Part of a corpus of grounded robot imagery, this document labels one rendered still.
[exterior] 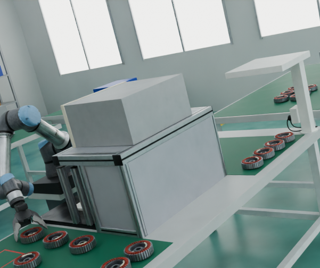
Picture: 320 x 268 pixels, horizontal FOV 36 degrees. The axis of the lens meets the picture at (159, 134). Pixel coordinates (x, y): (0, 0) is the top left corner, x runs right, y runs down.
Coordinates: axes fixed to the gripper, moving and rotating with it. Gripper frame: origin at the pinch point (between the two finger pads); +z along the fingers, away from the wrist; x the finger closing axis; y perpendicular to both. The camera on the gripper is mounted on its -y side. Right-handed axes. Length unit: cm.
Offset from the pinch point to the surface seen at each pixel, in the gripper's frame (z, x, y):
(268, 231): 35, -154, 81
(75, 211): 1.3, -20.8, -9.4
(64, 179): -10.5, -20.5, -21.0
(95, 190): 5.1, -27.8, -32.6
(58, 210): -13.0, -18.5, 15.5
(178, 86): -19, -80, -52
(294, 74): -16, -162, -28
